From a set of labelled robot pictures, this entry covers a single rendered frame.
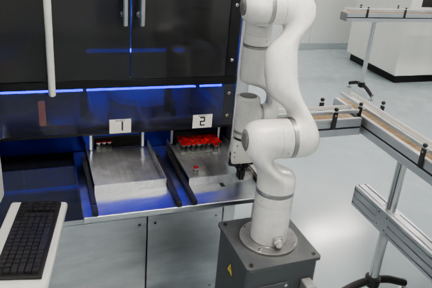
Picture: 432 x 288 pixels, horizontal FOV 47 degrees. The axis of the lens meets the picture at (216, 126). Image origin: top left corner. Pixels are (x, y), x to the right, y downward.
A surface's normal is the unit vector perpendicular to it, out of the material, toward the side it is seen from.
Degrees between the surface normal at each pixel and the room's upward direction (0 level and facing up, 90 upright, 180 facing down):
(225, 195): 0
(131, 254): 90
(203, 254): 90
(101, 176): 0
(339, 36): 90
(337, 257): 0
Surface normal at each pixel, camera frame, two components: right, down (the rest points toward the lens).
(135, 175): 0.08, -0.91
